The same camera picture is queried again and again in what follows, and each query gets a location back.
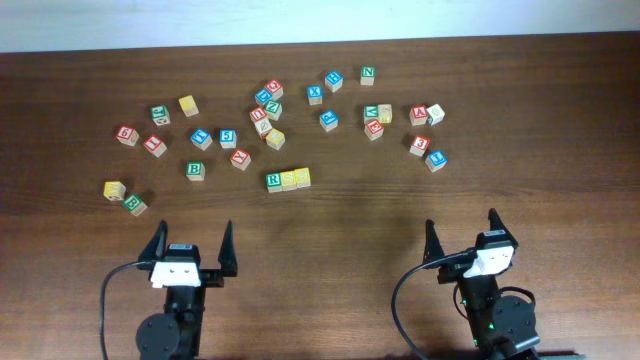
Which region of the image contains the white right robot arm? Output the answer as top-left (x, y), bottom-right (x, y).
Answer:
top-left (423, 209), bottom-right (544, 360)

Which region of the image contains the blue I block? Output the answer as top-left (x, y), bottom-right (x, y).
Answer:
top-left (425, 150), bottom-right (448, 172)

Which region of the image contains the yellow S block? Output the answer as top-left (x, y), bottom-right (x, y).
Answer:
top-left (280, 170), bottom-right (297, 191)

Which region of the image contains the green N block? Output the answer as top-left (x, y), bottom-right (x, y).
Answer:
top-left (360, 66), bottom-right (376, 86)

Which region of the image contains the red 6 block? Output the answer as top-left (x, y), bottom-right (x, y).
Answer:
top-left (116, 126), bottom-right (139, 147)

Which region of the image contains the green B block lower left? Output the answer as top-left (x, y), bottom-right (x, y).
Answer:
top-left (123, 194), bottom-right (148, 216)

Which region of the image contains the plain wooden picture block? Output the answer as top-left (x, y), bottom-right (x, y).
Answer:
top-left (377, 104), bottom-right (393, 124)

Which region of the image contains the blue X block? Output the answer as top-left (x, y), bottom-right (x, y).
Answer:
top-left (307, 85), bottom-right (323, 106)

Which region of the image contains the blue block centre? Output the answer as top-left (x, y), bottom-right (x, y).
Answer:
top-left (319, 110), bottom-right (339, 132)

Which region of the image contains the red Q block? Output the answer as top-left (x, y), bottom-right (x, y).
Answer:
top-left (265, 79), bottom-right (284, 101)

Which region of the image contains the red 1 block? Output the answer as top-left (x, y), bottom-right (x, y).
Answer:
top-left (143, 134), bottom-right (167, 158)

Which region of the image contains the green B block centre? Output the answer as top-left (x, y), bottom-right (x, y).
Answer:
top-left (186, 162), bottom-right (206, 181)

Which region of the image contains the green Z block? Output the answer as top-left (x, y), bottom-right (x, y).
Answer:
top-left (264, 100), bottom-right (283, 121)

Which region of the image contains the white O block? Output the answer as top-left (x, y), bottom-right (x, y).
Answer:
top-left (427, 104), bottom-right (445, 126)

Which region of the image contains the red E block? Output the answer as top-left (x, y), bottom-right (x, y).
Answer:
top-left (364, 119), bottom-right (384, 141)

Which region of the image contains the green b block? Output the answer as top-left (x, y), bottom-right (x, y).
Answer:
top-left (123, 194), bottom-right (148, 216)
top-left (186, 162), bottom-right (206, 181)

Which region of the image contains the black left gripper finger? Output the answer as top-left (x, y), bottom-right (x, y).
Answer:
top-left (218, 220), bottom-right (238, 276)
top-left (138, 220), bottom-right (168, 262)

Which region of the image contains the red leaf picture block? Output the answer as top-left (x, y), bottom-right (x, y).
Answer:
top-left (254, 118), bottom-right (273, 140)

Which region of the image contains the red V block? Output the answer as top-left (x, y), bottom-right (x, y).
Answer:
top-left (409, 104), bottom-right (429, 126)

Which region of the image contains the red Y block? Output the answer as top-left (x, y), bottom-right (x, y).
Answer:
top-left (230, 148), bottom-right (251, 171)

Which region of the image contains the green J block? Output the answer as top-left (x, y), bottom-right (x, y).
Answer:
top-left (150, 105), bottom-right (170, 126)

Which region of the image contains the red 3 block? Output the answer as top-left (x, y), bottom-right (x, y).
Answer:
top-left (409, 135), bottom-right (430, 157)

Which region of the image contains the blue T block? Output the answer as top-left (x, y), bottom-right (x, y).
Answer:
top-left (190, 128), bottom-right (212, 151)

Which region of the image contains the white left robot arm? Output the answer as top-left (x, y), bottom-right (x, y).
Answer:
top-left (136, 221), bottom-right (238, 360)

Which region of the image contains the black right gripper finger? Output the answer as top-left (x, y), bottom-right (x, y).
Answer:
top-left (423, 219), bottom-right (445, 264)
top-left (488, 208), bottom-right (513, 239)

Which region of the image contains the blue H block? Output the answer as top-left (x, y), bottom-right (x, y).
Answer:
top-left (325, 70), bottom-right (344, 93)

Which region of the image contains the green V block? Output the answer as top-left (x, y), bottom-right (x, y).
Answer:
top-left (363, 105), bottom-right (379, 123)

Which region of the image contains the blue 5 block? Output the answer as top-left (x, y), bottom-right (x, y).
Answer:
top-left (219, 129), bottom-right (237, 149)

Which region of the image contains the red U block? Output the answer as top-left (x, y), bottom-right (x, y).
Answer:
top-left (249, 106), bottom-right (268, 123)

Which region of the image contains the blue D block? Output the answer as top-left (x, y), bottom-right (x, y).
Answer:
top-left (255, 88), bottom-right (272, 106)

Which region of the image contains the green R block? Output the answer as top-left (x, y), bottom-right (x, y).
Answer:
top-left (266, 172), bottom-right (283, 193)

